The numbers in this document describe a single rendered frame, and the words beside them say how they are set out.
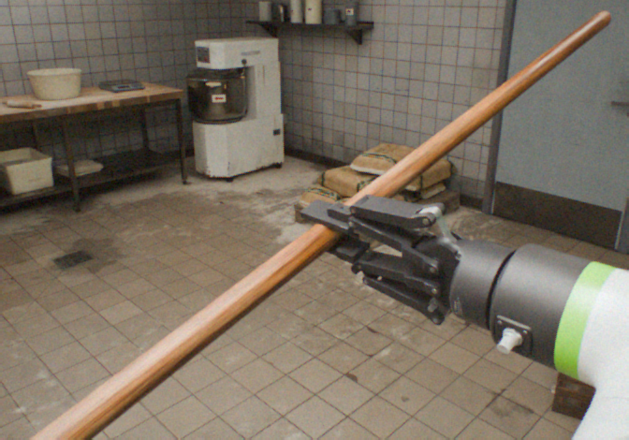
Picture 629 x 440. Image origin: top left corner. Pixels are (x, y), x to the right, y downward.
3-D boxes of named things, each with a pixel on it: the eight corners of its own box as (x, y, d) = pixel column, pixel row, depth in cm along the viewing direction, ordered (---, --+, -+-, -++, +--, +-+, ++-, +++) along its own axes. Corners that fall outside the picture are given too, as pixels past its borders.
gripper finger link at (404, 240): (437, 279, 51) (438, 268, 50) (343, 229, 57) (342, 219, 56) (460, 256, 53) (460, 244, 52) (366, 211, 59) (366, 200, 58)
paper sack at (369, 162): (393, 184, 406) (395, 162, 400) (348, 176, 423) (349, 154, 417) (422, 165, 456) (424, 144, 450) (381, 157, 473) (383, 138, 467)
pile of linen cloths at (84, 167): (70, 179, 480) (68, 170, 477) (55, 173, 495) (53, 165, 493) (105, 169, 505) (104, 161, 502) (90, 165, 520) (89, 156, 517)
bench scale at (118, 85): (114, 93, 493) (113, 85, 491) (98, 89, 515) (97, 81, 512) (145, 89, 513) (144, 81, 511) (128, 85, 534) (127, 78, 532)
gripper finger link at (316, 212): (348, 234, 57) (347, 228, 57) (299, 217, 62) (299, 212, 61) (366, 220, 59) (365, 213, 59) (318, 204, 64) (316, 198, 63)
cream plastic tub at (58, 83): (42, 103, 450) (37, 76, 443) (23, 96, 478) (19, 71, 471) (93, 96, 478) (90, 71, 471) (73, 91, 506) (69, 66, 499)
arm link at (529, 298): (599, 318, 50) (608, 234, 45) (543, 409, 43) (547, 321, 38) (533, 295, 54) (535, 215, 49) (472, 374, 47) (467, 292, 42)
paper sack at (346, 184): (402, 198, 421) (402, 176, 415) (365, 208, 399) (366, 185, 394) (347, 179, 467) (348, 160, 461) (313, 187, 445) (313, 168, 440)
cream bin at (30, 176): (12, 196, 440) (6, 167, 432) (-10, 182, 472) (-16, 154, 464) (57, 185, 464) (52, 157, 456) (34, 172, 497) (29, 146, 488)
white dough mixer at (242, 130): (214, 188, 526) (205, 44, 479) (181, 175, 565) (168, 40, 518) (287, 168, 587) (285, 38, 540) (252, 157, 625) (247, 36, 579)
